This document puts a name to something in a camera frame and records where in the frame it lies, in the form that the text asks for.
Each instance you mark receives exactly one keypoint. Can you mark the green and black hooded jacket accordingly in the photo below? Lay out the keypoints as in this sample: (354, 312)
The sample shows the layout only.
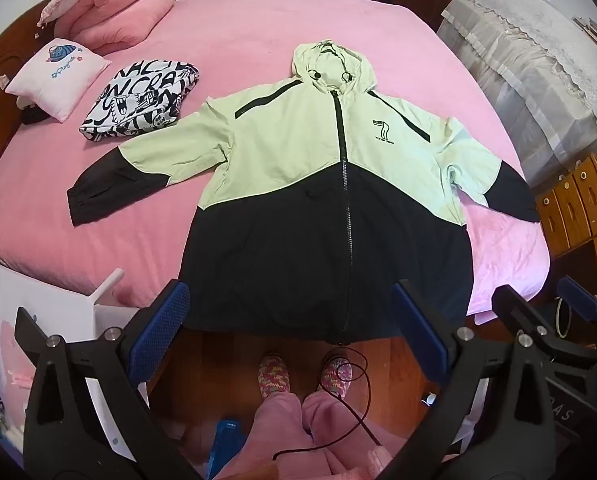
(288, 150)

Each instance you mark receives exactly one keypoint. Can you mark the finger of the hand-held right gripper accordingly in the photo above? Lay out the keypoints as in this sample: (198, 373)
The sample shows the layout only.
(528, 317)
(578, 297)

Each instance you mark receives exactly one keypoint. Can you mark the wooden drawer cabinet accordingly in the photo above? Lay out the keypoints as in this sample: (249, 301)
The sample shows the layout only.
(578, 215)

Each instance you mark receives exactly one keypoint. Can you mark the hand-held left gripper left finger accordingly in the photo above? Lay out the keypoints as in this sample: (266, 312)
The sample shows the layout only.
(163, 325)

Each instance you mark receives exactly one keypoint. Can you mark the black and white printed cloth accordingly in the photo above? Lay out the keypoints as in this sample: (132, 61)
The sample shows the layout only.
(138, 105)

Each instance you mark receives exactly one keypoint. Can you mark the pink bed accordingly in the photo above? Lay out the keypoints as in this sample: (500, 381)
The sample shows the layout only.
(228, 45)

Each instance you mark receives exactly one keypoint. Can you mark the small black object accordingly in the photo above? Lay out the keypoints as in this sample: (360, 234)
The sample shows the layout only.
(32, 115)

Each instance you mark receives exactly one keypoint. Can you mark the colourful knitted slipper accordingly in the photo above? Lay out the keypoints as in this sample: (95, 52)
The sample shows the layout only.
(336, 372)
(274, 375)

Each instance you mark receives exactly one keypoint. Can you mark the grey lace furniture cover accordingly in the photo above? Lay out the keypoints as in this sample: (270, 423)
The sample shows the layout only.
(528, 70)

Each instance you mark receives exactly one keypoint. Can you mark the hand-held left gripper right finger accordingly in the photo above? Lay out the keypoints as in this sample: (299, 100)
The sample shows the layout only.
(418, 330)

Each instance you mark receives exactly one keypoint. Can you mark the blue plastic object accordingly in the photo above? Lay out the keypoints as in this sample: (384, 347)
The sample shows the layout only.
(231, 440)

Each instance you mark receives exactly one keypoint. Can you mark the pink folded quilt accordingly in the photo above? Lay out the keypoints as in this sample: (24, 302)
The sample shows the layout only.
(123, 20)

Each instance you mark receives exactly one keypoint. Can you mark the small white printed pillow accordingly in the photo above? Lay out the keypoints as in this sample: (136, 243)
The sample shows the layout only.
(58, 77)

